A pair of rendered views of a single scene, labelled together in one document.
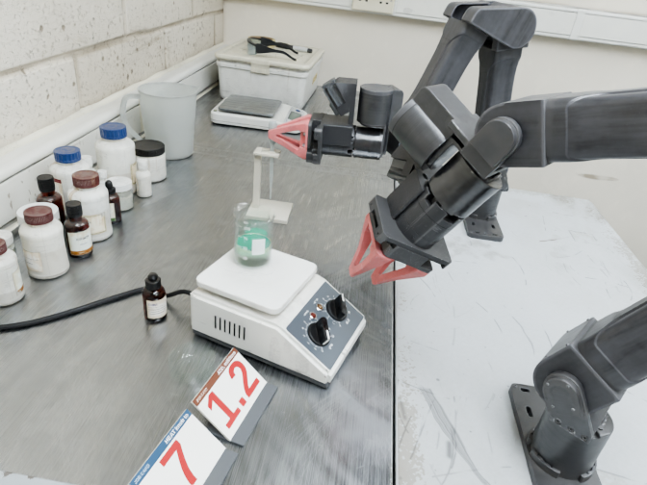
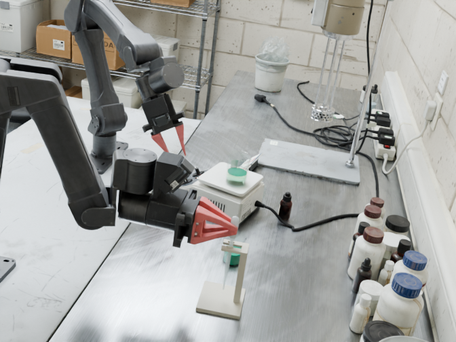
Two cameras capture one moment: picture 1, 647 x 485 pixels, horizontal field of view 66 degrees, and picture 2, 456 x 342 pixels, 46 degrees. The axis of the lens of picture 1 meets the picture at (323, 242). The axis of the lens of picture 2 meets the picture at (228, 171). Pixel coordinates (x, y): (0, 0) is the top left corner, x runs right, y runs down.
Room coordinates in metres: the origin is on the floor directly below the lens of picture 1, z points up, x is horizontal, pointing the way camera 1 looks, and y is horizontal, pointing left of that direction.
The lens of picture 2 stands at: (1.67, 0.15, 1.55)
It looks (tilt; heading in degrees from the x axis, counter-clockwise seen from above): 26 degrees down; 184
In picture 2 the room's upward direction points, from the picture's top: 8 degrees clockwise
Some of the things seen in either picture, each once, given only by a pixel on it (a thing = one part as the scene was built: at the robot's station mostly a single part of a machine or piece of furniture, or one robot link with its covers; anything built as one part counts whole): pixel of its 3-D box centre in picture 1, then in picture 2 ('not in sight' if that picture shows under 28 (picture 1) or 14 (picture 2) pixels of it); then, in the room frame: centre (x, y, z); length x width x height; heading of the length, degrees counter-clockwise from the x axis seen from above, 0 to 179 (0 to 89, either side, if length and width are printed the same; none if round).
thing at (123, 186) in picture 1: (119, 193); (369, 298); (0.83, 0.39, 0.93); 0.05 x 0.05 x 0.05
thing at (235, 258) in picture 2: not in sight; (233, 248); (0.74, 0.12, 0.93); 0.04 x 0.04 x 0.06
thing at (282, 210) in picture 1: (271, 182); (224, 273); (0.88, 0.11, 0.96); 0.08 x 0.08 x 0.13; 88
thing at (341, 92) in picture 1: (336, 108); (174, 186); (0.87, 0.01, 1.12); 0.07 x 0.06 x 0.11; 178
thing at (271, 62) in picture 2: not in sight; (271, 62); (-0.50, 0.11, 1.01); 0.14 x 0.14 x 0.21
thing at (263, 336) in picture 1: (274, 307); (219, 191); (0.53, 0.05, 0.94); 0.22 x 0.13 x 0.08; 69
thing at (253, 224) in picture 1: (251, 235); (238, 169); (0.57, 0.09, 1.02); 0.06 x 0.05 x 0.08; 54
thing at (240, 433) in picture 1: (237, 394); not in sight; (0.39, 0.07, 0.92); 0.09 x 0.06 x 0.04; 164
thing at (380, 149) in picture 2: not in sight; (381, 131); (-0.12, 0.53, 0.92); 0.40 x 0.06 x 0.04; 176
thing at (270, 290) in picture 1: (259, 273); (231, 178); (0.54, 0.08, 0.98); 0.12 x 0.12 x 0.01; 69
